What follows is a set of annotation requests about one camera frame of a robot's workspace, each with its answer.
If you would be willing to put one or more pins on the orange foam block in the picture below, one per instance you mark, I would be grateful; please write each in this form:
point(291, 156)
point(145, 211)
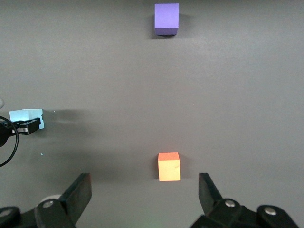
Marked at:
point(169, 169)

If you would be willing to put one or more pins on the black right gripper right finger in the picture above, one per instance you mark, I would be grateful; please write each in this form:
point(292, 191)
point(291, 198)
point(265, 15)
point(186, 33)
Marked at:
point(209, 197)

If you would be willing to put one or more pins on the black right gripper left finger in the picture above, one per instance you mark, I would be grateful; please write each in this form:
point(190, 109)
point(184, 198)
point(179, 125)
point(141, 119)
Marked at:
point(76, 199)

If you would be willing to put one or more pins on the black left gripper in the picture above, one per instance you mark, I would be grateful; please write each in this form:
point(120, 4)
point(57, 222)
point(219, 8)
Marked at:
point(6, 133)

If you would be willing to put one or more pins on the light blue foam block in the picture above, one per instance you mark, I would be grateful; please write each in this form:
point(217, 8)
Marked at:
point(25, 114)

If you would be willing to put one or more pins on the purple foam block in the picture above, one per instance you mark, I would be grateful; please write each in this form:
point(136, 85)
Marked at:
point(166, 19)

